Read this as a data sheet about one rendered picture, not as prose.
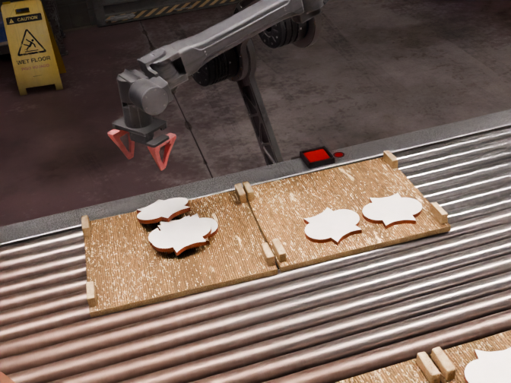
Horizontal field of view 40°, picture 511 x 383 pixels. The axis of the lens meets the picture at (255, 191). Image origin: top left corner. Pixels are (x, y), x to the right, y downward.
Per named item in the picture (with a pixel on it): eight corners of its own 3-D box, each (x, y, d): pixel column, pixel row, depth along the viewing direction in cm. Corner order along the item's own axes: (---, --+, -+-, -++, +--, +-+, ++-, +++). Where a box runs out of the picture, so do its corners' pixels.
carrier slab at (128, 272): (84, 227, 175) (82, 222, 175) (241, 194, 182) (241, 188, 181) (90, 318, 146) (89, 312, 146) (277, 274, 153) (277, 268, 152)
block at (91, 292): (87, 291, 151) (84, 281, 150) (96, 289, 152) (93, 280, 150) (89, 308, 147) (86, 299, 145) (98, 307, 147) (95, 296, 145)
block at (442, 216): (429, 211, 165) (429, 201, 164) (436, 209, 166) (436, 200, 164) (441, 225, 160) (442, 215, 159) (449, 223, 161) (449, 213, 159)
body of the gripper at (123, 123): (147, 142, 141) (141, 109, 137) (112, 131, 146) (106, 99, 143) (169, 129, 145) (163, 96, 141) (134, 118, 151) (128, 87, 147)
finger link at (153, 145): (160, 179, 144) (153, 139, 139) (134, 170, 148) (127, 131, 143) (181, 165, 149) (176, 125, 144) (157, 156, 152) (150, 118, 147)
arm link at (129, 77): (136, 63, 142) (110, 71, 140) (151, 72, 137) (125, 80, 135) (141, 94, 146) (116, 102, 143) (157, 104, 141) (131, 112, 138)
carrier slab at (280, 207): (242, 193, 182) (241, 188, 182) (387, 160, 190) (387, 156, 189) (280, 272, 154) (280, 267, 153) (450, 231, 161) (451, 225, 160)
